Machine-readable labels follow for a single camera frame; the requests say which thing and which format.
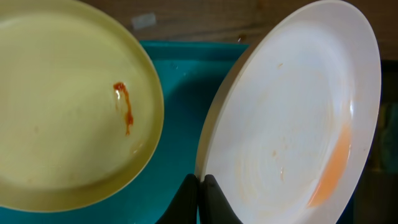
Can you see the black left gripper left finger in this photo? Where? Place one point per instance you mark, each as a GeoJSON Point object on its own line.
{"type": "Point", "coordinates": [183, 207]}

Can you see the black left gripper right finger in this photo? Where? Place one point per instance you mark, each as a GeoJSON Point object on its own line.
{"type": "Point", "coordinates": [213, 206]}

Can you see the white plate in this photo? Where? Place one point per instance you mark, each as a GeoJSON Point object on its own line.
{"type": "Point", "coordinates": [290, 128]}

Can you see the yellow plate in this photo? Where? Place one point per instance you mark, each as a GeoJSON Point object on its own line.
{"type": "Point", "coordinates": [82, 108]}

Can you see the teal plastic tray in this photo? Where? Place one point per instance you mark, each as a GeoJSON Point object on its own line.
{"type": "Point", "coordinates": [190, 74]}

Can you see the black water tray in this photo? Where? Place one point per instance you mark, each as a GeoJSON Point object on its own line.
{"type": "Point", "coordinates": [375, 199]}

